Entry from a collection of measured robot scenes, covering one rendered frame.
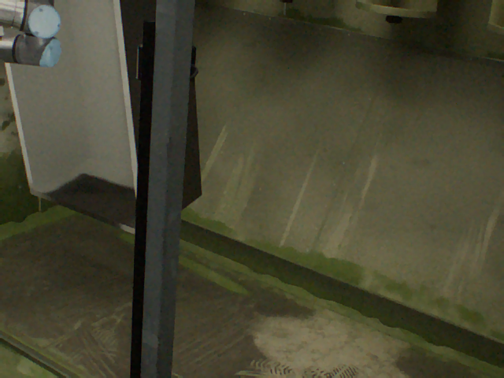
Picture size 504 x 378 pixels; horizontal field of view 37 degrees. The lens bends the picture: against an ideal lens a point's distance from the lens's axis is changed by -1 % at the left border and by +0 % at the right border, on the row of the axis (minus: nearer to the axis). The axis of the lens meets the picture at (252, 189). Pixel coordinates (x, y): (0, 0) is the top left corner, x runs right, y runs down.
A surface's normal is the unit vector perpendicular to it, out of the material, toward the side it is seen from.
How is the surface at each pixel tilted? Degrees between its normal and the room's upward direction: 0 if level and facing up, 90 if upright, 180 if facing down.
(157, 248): 90
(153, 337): 90
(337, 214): 57
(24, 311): 0
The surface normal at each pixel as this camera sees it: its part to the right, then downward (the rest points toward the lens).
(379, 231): -0.43, -0.30
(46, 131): 0.84, 0.27
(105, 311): 0.09, -0.93
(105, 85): -0.55, 0.44
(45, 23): 0.43, 0.38
